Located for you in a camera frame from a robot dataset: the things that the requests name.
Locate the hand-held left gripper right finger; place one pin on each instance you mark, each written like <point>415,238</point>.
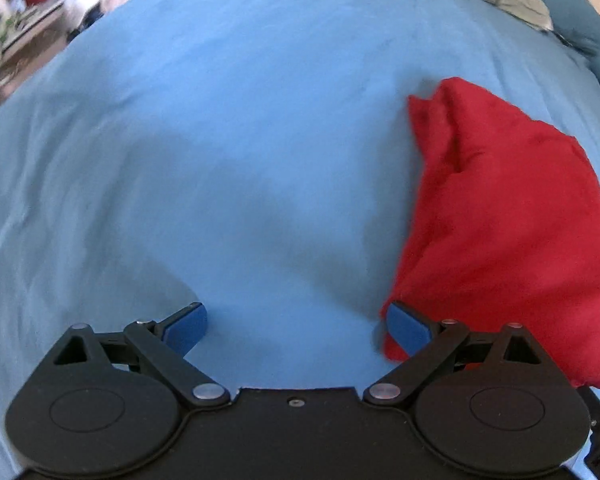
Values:
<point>405,331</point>

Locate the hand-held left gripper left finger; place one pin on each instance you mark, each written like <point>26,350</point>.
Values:
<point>187,331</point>

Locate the red knit sweater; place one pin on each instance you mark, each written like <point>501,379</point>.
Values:
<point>505,220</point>

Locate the blue bed sheet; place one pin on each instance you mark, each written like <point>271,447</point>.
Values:
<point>230,160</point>

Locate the wooden side table with clutter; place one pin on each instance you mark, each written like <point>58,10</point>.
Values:
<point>20,35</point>

